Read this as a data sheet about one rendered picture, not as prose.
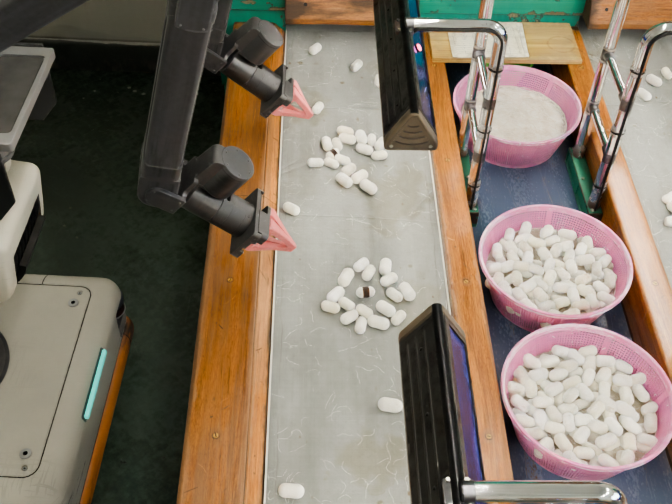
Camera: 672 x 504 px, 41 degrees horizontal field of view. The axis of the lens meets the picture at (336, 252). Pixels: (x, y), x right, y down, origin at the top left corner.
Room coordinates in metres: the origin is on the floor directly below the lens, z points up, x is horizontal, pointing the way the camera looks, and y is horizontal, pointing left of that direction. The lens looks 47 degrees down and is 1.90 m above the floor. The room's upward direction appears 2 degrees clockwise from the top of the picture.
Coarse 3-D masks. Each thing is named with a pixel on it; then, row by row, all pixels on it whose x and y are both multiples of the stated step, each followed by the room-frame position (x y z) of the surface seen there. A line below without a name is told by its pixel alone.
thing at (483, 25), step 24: (408, 24) 1.23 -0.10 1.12; (432, 24) 1.24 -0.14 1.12; (456, 24) 1.24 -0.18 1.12; (480, 24) 1.24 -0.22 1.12; (480, 48) 1.39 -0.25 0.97; (504, 48) 1.24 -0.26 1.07; (480, 72) 1.33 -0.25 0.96; (480, 120) 1.25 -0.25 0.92; (480, 144) 1.24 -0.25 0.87; (480, 168) 1.24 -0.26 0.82
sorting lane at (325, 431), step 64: (320, 64) 1.65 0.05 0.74; (320, 128) 1.43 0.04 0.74; (320, 192) 1.24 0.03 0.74; (384, 192) 1.25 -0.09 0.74; (320, 256) 1.07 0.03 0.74; (384, 256) 1.08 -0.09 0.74; (320, 320) 0.93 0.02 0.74; (320, 384) 0.80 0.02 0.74; (384, 384) 0.80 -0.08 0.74; (320, 448) 0.69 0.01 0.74; (384, 448) 0.69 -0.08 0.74
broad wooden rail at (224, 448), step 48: (240, 96) 1.49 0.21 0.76; (240, 144) 1.34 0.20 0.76; (240, 192) 1.20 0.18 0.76; (240, 288) 0.97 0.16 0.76; (240, 336) 0.87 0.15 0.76; (192, 384) 0.78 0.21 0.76; (240, 384) 0.78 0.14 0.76; (192, 432) 0.69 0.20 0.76; (240, 432) 0.69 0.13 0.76; (192, 480) 0.61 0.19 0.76; (240, 480) 0.62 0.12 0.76
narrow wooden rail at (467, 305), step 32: (448, 96) 1.52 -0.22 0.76; (448, 128) 1.42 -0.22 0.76; (448, 160) 1.32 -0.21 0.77; (448, 192) 1.23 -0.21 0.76; (448, 224) 1.14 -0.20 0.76; (448, 256) 1.06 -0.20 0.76; (448, 288) 1.00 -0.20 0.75; (480, 288) 0.99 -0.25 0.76; (480, 320) 0.92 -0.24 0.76; (480, 352) 0.86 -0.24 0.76; (480, 384) 0.79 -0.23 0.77; (480, 416) 0.74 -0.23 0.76
